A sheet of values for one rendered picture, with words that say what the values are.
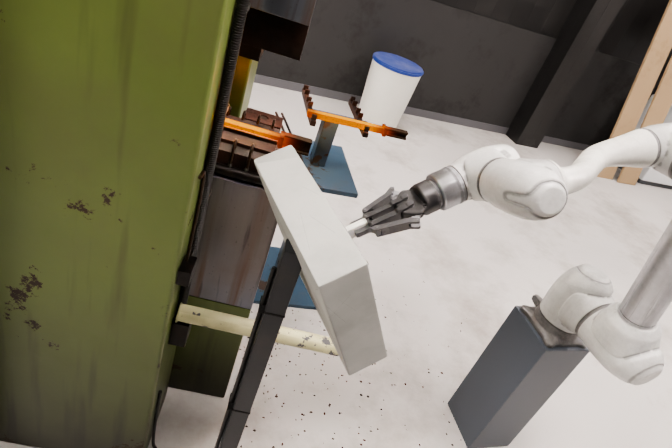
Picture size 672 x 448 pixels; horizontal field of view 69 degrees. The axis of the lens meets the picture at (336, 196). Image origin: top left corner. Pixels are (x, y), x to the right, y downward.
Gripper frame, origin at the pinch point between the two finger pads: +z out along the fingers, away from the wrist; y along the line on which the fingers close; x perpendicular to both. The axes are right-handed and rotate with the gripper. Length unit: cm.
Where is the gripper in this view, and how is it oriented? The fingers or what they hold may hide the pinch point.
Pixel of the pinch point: (352, 230)
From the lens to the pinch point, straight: 105.9
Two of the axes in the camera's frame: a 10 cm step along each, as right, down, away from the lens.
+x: -1.8, -7.1, -6.8
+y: -3.9, -5.9, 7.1
